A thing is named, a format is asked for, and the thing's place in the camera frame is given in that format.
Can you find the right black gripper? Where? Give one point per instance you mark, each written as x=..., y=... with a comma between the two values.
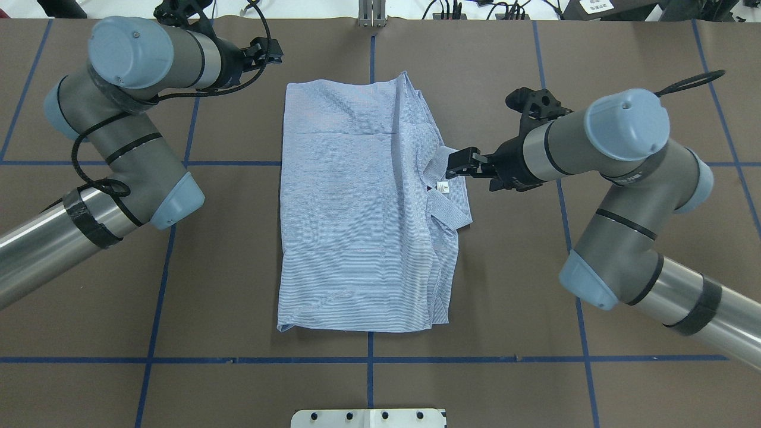
x=510, y=166

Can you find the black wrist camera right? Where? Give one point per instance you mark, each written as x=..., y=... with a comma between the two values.
x=537, y=107

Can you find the light blue striped shirt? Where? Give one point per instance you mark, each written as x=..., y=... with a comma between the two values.
x=369, y=220

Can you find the grey aluminium frame post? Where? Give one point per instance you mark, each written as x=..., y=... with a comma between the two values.
x=372, y=13

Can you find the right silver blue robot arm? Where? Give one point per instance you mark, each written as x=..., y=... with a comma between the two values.
x=624, y=137

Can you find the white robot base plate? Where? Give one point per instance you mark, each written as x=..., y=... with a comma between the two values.
x=383, y=417

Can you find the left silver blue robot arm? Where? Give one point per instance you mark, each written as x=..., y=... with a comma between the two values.
x=130, y=175

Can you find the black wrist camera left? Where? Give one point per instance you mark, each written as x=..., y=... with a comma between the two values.
x=177, y=13

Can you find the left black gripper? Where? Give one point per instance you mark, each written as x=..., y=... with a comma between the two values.
x=234, y=62

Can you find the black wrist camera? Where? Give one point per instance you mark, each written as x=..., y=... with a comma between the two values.
x=177, y=13
x=537, y=107

